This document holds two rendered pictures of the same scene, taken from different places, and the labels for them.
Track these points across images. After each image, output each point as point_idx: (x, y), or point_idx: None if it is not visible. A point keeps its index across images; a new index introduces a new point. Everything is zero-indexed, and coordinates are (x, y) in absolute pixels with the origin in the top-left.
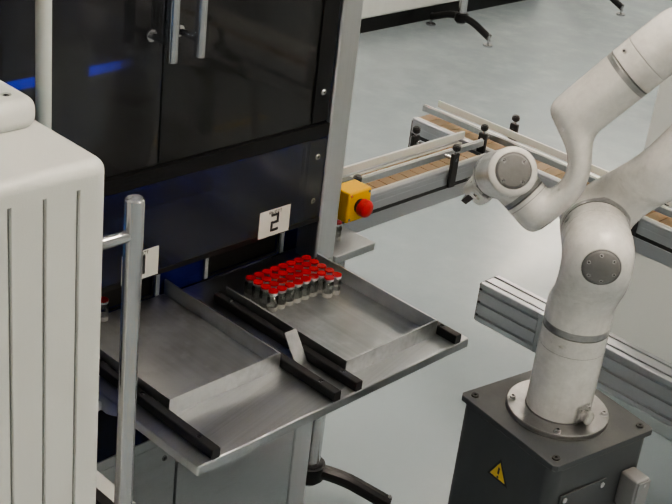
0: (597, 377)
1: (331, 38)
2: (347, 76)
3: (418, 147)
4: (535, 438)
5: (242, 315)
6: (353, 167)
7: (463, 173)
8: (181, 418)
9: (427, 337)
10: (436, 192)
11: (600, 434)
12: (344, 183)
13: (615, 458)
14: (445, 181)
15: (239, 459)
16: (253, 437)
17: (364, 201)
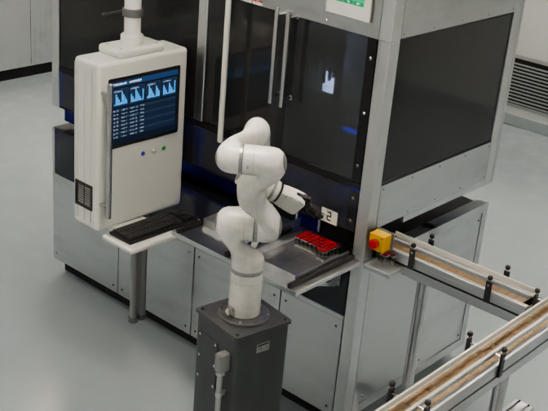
0: (236, 296)
1: (361, 140)
2: (369, 165)
3: (494, 273)
4: (217, 305)
5: None
6: (444, 252)
7: (499, 302)
8: (202, 227)
9: (289, 280)
10: (475, 298)
11: (226, 323)
12: (382, 231)
13: (221, 337)
14: (483, 296)
15: (309, 333)
16: (193, 240)
17: (372, 239)
